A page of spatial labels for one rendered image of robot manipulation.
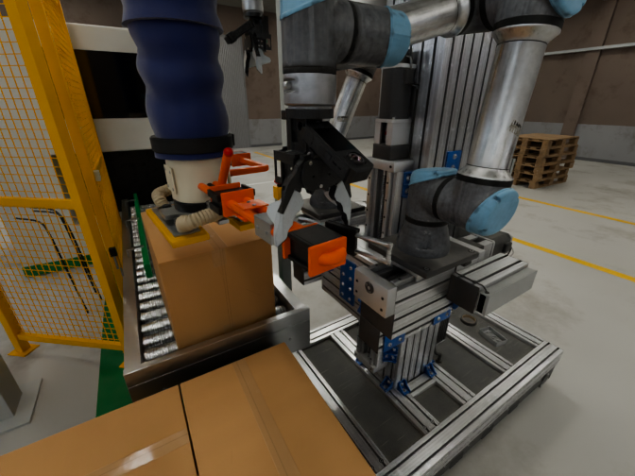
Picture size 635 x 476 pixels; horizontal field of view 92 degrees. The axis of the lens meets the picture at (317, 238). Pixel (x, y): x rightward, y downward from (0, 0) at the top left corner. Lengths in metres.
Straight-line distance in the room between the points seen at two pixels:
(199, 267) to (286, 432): 0.59
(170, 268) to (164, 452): 0.53
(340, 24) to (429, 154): 0.66
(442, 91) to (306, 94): 0.67
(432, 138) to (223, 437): 1.08
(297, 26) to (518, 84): 0.47
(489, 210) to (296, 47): 0.50
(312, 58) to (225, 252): 0.84
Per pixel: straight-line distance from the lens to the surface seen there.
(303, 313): 1.35
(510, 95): 0.76
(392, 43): 0.52
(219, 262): 1.16
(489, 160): 0.76
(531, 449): 1.93
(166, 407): 1.20
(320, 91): 0.45
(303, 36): 0.45
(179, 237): 0.90
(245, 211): 0.68
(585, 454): 2.04
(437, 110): 1.05
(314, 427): 1.07
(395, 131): 1.05
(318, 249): 0.46
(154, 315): 1.61
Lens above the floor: 1.43
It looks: 24 degrees down
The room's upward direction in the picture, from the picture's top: straight up
